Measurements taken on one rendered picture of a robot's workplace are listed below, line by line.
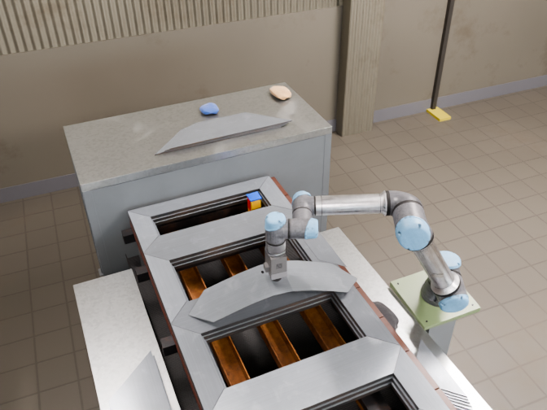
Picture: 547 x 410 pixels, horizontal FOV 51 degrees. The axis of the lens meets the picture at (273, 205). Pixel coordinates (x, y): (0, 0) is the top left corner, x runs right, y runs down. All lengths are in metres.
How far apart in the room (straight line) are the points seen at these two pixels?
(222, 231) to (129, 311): 0.54
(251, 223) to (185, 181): 0.42
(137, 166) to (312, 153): 0.92
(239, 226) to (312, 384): 0.91
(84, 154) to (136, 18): 1.49
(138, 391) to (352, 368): 0.76
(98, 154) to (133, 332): 0.97
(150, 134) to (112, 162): 0.30
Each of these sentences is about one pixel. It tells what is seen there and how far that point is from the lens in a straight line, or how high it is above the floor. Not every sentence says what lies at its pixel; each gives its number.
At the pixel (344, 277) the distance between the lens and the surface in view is 2.41.
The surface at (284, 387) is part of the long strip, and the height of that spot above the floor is 0.87.
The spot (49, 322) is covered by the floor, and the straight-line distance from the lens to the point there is 3.66.
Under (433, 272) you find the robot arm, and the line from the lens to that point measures 2.27.
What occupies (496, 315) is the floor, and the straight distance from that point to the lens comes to 3.65.
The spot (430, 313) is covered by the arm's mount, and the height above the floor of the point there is 0.70.
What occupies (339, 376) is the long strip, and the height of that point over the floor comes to 0.87.
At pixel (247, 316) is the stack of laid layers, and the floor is 0.86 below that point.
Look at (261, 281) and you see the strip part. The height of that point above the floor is 0.96.
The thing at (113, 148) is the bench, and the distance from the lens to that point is 3.00.
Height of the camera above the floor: 2.55
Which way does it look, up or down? 37 degrees down
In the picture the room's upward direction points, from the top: 1 degrees counter-clockwise
